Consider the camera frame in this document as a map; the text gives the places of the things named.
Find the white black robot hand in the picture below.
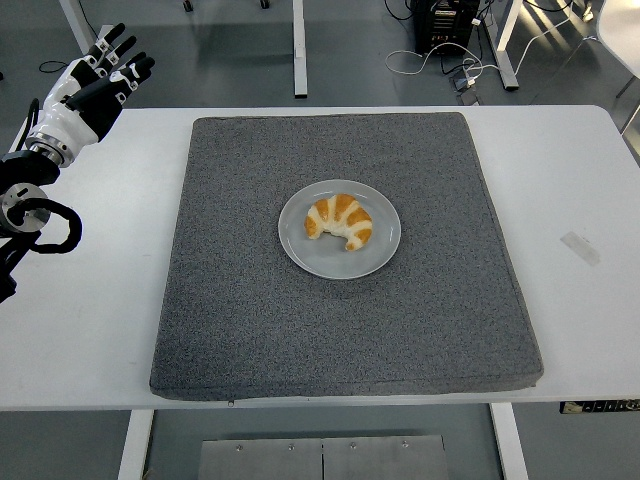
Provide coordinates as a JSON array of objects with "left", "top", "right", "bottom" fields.
[{"left": 25, "top": 22, "right": 156, "bottom": 151}]

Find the golden croissant bread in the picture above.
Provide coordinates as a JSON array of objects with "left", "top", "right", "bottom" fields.
[{"left": 303, "top": 193, "right": 374, "bottom": 252}]

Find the round grey plate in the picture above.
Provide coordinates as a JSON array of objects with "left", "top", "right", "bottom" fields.
[{"left": 277, "top": 179, "right": 402, "bottom": 280}]

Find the white background desk leg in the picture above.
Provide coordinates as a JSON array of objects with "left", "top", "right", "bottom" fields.
[
  {"left": 58, "top": 0, "right": 116, "bottom": 56},
  {"left": 292, "top": 0, "right": 309, "bottom": 99},
  {"left": 482, "top": 0, "right": 525, "bottom": 92}
]

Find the white table leg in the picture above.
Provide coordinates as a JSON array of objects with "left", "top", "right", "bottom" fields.
[
  {"left": 116, "top": 409, "right": 155, "bottom": 480},
  {"left": 489, "top": 403, "right": 530, "bottom": 480}
]

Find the grey fabric mat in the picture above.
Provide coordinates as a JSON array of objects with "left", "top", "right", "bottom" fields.
[{"left": 149, "top": 112, "right": 545, "bottom": 402}]

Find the black computer tower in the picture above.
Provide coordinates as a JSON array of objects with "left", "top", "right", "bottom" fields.
[{"left": 413, "top": 0, "right": 479, "bottom": 57}]

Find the black floor power adapter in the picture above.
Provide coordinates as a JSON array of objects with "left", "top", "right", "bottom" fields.
[{"left": 448, "top": 69, "right": 482, "bottom": 107}]

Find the clear tape strip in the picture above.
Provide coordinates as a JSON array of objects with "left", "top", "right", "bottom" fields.
[{"left": 559, "top": 232, "right": 601, "bottom": 267}]

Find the black table control panel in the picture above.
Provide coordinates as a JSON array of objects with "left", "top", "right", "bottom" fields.
[{"left": 558, "top": 399, "right": 640, "bottom": 416}]

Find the white floor cable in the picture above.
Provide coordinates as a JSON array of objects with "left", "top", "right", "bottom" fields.
[{"left": 385, "top": 19, "right": 601, "bottom": 89}]

